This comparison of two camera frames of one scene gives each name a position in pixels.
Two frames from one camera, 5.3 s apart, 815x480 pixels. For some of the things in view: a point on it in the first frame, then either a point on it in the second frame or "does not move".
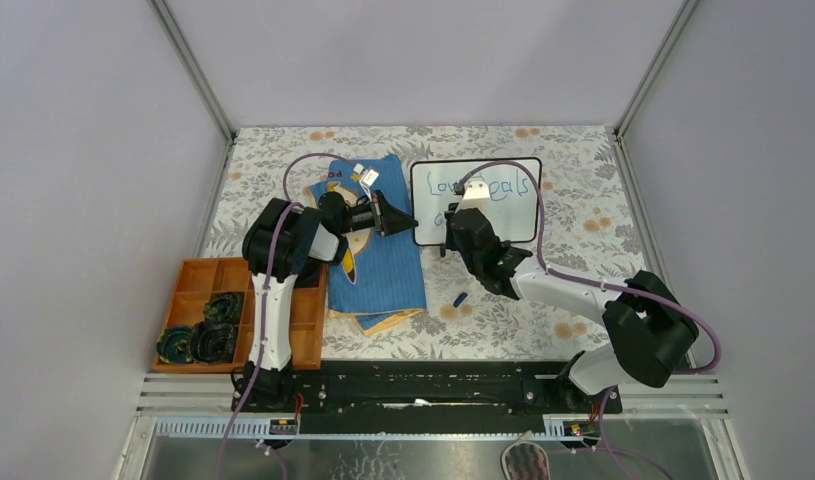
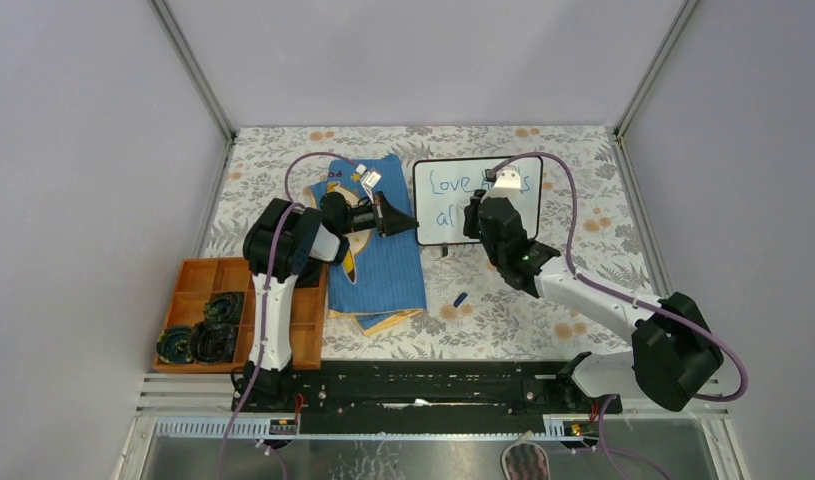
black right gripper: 450,243 to 470,213
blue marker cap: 459,300 does not move
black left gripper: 386,217 does not move
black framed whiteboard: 514,204 does not move
